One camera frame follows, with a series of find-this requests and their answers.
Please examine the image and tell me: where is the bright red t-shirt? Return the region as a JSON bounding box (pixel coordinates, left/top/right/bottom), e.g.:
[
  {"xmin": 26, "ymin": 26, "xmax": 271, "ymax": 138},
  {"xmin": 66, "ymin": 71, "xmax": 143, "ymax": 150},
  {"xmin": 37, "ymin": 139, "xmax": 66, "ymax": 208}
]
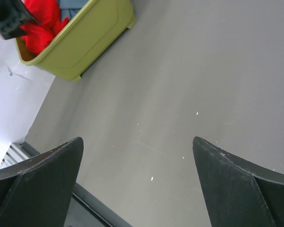
[{"xmin": 21, "ymin": 0, "xmax": 69, "ymax": 55}]

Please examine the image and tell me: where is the blue-grey t-shirt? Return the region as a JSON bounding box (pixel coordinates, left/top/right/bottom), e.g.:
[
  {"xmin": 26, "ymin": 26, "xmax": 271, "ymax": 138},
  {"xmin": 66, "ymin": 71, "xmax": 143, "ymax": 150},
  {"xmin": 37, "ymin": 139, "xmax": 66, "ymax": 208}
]
[{"xmin": 57, "ymin": 0, "xmax": 88, "ymax": 20}]

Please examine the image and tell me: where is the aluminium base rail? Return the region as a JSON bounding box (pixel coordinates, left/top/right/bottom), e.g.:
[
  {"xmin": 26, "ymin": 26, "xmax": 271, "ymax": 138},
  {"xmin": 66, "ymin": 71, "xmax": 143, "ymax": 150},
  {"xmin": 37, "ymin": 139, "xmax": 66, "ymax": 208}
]
[{"xmin": 0, "ymin": 142, "xmax": 131, "ymax": 227}]

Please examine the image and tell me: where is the green plastic laundry bin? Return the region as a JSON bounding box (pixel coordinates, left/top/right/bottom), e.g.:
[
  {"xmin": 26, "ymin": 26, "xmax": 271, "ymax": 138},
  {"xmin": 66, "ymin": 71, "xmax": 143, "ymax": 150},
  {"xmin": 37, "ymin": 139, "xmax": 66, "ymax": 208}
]
[{"xmin": 15, "ymin": 0, "xmax": 135, "ymax": 81}]

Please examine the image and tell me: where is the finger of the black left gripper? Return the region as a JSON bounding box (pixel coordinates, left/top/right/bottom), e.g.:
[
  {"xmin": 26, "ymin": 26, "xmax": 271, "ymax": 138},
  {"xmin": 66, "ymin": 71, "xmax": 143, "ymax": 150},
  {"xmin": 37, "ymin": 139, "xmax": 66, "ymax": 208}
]
[{"xmin": 0, "ymin": 0, "xmax": 39, "ymax": 40}]

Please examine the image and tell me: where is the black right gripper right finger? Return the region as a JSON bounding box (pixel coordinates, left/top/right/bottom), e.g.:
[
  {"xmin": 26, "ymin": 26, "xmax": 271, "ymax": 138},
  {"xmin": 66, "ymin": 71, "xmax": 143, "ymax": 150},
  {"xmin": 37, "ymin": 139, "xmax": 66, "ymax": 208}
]
[{"xmin": 192, "ymin": 137, "xmax": 284, "ymax": 227}]

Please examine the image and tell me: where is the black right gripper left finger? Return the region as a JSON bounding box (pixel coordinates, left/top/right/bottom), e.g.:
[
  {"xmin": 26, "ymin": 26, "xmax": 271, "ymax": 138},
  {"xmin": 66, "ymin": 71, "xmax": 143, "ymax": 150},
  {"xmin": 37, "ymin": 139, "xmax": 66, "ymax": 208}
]
[{"xmin": 0, "ymin": 137, "xmax": 84, "ymax": 227}]

